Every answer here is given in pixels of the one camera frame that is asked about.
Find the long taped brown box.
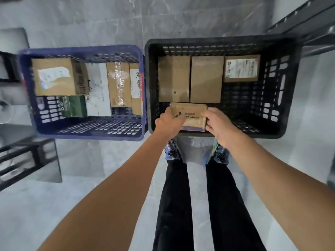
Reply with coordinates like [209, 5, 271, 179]
[106, 62, 133, 108]

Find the person's right forearm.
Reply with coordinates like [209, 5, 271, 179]
[228, 133, 335, 251]

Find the person's left hand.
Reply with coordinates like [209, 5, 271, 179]
[155, 107, 187, 140]

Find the large plain brown box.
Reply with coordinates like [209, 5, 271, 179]
[189, 55, 225, 104]

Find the person's leg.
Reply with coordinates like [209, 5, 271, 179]
[152, 159, 195, 251]
[205, 159, 267, 251]

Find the person's right shoe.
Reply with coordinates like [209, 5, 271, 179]
[203, 139, 231, 166]

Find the person's right hand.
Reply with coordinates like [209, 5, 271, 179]
[201, 107, 240, 148]

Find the person's right leg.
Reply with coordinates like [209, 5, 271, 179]
[205, 159, 267, 251]

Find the small brown box purple edge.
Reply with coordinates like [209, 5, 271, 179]
[169, 102, 209, 132]

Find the person's left forearm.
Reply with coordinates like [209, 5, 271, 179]
[36, 130, 171, 251]

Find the brown box handwritten label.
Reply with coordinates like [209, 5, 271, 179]
[129, 62, 144, 116]

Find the green cardboard box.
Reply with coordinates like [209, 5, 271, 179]
[59, 95, 88, 118]

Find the brown box barcode label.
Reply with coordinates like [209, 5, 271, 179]
[223, 54, 261, 83]

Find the brown cardboard box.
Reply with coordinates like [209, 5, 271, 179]
[158, 55, 191, 103]

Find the person's left leg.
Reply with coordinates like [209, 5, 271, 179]
[152, 159, 195, 251]

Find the blue plastic crate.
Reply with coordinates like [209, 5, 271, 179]
[18, 45, 147, 142]

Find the brown box peeling white label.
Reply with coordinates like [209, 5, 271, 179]
[31, 58, 89, 97]

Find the white cardboard box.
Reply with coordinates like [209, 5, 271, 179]
[84, 62, 112, 117]

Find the black plastic crate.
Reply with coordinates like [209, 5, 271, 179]
[144, 35, 302, 139]

